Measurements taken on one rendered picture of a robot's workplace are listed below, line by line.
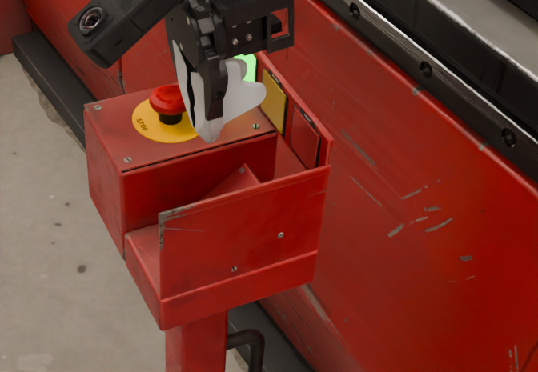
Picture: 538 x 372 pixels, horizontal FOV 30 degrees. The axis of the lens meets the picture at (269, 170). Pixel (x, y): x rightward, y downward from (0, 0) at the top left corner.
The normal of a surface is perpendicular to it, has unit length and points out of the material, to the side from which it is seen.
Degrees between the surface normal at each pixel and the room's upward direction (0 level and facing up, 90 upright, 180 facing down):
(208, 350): 90
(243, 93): 92
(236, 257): 90
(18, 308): 0
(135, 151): 0
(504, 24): 0
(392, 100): 90
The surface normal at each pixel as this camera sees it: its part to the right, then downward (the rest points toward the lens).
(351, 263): -0.84, 0.32
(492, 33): 0.06, -0.75
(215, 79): 0.44, 0.52
